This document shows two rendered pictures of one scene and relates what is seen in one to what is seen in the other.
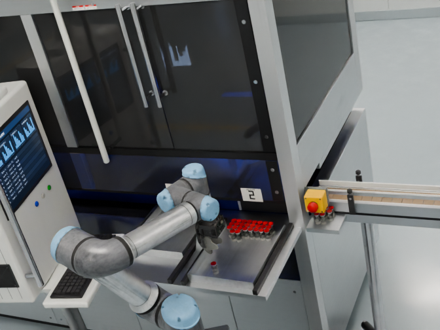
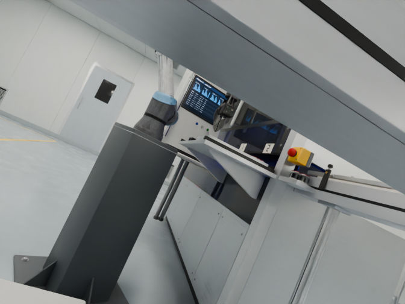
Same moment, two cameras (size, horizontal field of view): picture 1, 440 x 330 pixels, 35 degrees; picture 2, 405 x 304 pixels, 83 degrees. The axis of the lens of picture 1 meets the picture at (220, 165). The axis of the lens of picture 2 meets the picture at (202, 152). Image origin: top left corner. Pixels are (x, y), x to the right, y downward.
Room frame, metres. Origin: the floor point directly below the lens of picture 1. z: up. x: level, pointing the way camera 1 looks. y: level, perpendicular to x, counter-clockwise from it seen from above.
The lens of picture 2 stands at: (1.13, -0.77, 0.74)
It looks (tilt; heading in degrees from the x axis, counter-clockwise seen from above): 5 degrees up; 45
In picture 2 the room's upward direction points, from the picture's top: 25 degrees clockwise
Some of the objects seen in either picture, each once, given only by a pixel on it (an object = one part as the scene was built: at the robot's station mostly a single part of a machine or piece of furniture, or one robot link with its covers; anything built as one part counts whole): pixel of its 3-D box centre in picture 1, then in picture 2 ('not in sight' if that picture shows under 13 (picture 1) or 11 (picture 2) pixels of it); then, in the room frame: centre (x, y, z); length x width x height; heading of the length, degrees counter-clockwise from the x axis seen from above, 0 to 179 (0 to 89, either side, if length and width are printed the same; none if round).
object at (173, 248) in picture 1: (173, 227); not in sight; (2.36, 0.25, 0.90); 0.34 x 0.26 x 0.04; 150
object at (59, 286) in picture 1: (84, 263); (185, 154); (2.37, 0.64, 0.82); 0.40 x 0.14 x 0.02; 161
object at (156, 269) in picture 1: (204, 247); (223, 158); (2.22, 0.13, 0.87); 0.70 x 0.48 x 0.02; 60
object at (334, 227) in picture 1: (327, 220); (298, 185); (2.20, -0.36, 0.87); 0.14 x 0.13 x 0.02; 150
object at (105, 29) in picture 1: (105, 82); (257, 93); (2.55, 0.36, 1.50); 0.47 x 0.01 x 0.59; 60
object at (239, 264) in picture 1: (238, 252); (229, 152); (2.09, 0.01, 0.90); 0.34 x 0.26 x 0.04; 149
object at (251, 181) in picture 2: not in sight; (232, 174); (2.08, -0.08, 0.79); 0.34 x 0.03 x 0.13; 150
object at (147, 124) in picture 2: not in sight; (151, 126); (1.73, 0.23, 0.84); 0.15 x 0.15 x 0.10
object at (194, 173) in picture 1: (195, 181); not in sight; (2.01, 0.09, 1.28); 0.09 x 0.08 x 0.11; 129
